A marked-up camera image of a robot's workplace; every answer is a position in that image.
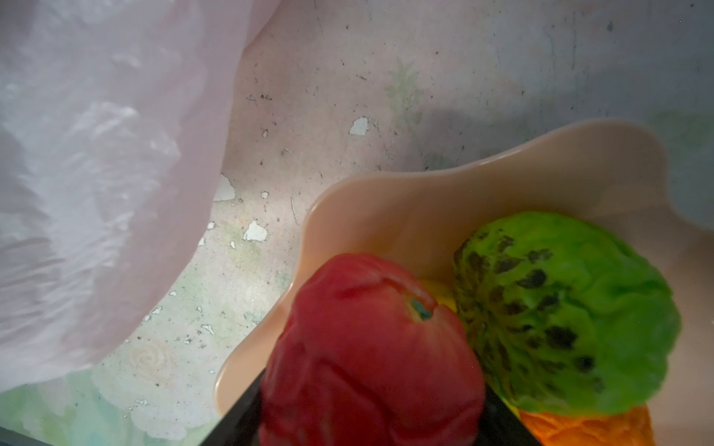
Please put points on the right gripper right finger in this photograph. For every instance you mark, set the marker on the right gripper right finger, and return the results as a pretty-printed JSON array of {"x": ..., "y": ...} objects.
[{"x": 498, "y": 426}]

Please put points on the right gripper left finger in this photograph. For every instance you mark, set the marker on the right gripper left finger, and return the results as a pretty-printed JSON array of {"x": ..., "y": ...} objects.
[{"x": 240, "y": 425}]

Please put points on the green toy leaf fruit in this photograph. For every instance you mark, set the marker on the green toy leaf fruit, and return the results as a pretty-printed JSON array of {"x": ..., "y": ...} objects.
[{"x": 564, "y": 317}]

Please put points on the orange toy fruit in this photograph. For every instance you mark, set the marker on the orange toy fruit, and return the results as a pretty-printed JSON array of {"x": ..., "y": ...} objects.
[{"x": 633, "y": 428}]

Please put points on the red toy fruit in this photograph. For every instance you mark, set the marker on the red toy fruit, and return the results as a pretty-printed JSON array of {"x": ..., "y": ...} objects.
[{"x": 369, "y": 357}]

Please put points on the yellow toy fruit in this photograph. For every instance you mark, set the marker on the yellow toy fruit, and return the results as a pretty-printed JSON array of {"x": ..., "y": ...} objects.
[{"x": 441, "y": 293}]

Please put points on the pink faceted bowl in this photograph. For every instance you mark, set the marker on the pink faceted bowl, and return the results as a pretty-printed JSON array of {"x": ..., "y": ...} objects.
[{"x": 607, "y": 171}]

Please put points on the pink plastic bag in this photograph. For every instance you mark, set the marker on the pink plastic bag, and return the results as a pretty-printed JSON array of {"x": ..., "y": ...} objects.
[{"x": 114, "y": 123}]

